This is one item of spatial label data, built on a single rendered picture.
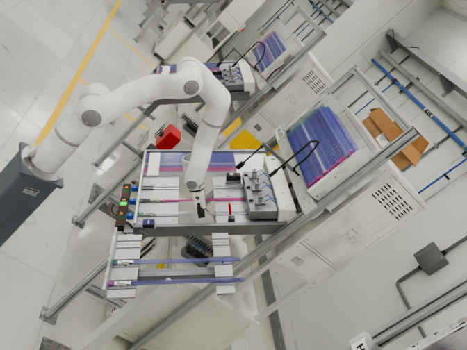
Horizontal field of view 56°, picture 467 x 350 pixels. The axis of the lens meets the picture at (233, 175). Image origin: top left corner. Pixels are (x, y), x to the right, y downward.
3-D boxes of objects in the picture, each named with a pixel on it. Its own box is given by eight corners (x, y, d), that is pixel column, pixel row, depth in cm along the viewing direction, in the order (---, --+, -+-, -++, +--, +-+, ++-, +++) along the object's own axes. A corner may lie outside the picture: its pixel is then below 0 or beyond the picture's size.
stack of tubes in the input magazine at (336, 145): (307, 187, 199) (354, 149, 190) (285, 134, 241) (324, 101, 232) (324, 202, 205) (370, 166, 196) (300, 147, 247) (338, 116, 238)
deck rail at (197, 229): (133, 237, 202) (133, 227, 198) (134, 234, 203) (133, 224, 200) (285, 234, 209) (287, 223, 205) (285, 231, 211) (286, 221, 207)
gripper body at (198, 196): (204, 190, 197) (208, 210, 203) (203, 178, 205) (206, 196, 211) (187, 192, 196) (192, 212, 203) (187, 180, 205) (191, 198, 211)
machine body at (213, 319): (95, 333, 237) (171, 271, 216) (113, 245, 295) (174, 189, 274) (185, 376, 266) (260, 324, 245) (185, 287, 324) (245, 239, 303)
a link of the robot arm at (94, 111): (88, 117, 179) (83, 137, 166) (74, 91, 172) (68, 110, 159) (205, 80, 177) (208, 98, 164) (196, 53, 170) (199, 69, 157)
